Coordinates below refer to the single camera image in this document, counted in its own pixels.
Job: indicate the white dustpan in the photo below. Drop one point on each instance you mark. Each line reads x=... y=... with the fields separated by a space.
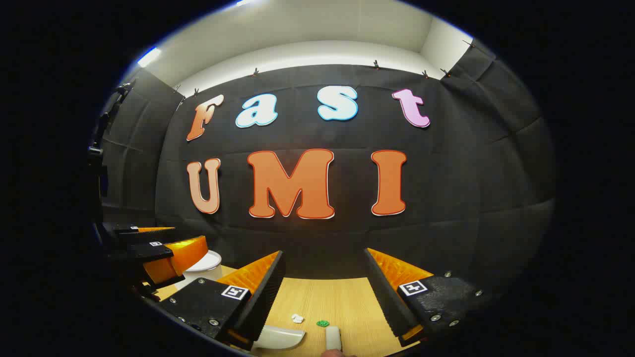
x=278 y=337

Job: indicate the dark equipment stand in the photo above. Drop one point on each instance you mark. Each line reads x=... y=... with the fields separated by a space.
x=101 y=124

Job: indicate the row of black cloth clips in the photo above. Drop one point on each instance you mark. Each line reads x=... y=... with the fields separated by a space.
x=376 y=65

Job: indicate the small white broom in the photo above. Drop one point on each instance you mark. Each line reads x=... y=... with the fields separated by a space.
x=333 y=337

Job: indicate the white paper ball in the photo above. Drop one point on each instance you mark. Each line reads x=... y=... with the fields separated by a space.
x=297 y=318

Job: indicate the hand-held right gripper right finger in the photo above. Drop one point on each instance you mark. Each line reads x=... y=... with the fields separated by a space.
x=389 y=297

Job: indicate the white garbage bin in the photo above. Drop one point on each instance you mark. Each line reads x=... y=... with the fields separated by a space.
x=206 y=263

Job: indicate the ceiling light strip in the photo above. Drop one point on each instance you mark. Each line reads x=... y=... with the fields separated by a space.
x=149 y=57
x=244 y=2

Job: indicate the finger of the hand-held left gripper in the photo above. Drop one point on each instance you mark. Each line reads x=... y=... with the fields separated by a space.
x=129 y=230
x=149 y=250

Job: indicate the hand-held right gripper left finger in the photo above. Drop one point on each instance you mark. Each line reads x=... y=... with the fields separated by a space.
x=263 y=302

